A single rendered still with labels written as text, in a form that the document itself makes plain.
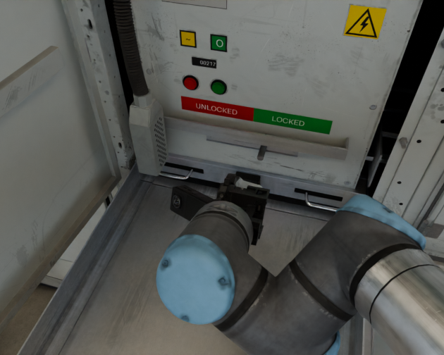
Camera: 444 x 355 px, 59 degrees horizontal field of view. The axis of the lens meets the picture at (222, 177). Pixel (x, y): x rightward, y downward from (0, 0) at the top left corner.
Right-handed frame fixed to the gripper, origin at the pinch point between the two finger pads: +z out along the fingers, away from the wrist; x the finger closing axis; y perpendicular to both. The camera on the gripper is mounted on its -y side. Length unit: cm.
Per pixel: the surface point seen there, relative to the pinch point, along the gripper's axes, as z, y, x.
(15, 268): -12.5, -39.5, -22.0
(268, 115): 10.0, 3.2, 13.2
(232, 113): 10.6, -4.5, 12.3
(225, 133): 8.4, -5.0, 8.2
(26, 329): 44, -82, -93
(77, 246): 37, -56, -45
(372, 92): 5.4, 21.5, 21.0
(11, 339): 40, -86, -96
